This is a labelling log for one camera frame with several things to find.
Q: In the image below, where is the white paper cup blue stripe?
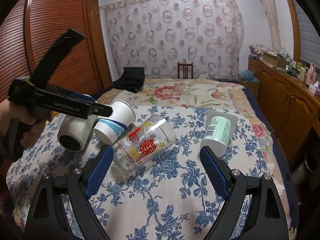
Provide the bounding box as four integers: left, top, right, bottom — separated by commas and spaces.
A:
93, 100, 136, 145

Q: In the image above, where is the white plastic cup green label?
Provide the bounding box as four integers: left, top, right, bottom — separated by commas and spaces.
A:
200, 110, 238, 158

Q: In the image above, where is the person's left hand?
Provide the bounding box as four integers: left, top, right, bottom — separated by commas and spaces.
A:
1, 99, 53, 149

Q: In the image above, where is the white thermos bottle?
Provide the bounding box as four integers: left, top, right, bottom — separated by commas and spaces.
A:
57, 115, 97, 152

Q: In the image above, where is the black bag on bed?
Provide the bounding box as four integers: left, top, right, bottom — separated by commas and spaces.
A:
93, 67, 145, 100

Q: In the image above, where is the clear glass with red print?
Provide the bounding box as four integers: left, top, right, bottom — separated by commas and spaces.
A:
114, 114, 176, 176

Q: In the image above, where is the pink floral bed quilt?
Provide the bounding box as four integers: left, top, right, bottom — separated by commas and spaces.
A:
96, 77, 276, 160

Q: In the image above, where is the brown louvered wardrobe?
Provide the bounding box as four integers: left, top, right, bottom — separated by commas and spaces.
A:
1, 0, 112, 100

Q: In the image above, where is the blue floral white bedspread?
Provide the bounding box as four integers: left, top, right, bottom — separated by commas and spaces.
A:
6, 105, 287, 240

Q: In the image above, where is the dark wooden chair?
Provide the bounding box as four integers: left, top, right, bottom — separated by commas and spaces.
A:
177, 62, 194, 79

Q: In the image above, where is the brown wooden sideboard cabinet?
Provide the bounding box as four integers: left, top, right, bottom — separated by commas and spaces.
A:
248, 58, 319, 161

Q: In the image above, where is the pink patterned lace curtain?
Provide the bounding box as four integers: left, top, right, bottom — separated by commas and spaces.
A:
104, 0, 245, 80

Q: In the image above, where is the tissue box on cabinet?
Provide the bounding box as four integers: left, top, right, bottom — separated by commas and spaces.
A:
309, 81, 320, 96

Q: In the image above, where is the teal cloth by cabinet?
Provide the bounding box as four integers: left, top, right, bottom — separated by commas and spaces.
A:
240, 69, 259, 82

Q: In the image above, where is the pink bottle on cabinet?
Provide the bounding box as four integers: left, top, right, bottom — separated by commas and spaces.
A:
305, 63, 317, 86

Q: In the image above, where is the cardboard box on cabinet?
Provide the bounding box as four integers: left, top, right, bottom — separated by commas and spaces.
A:
263, 52, 288, 68

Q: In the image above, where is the grey window roller blind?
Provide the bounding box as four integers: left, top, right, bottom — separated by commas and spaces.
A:
293, 0, 320, 68

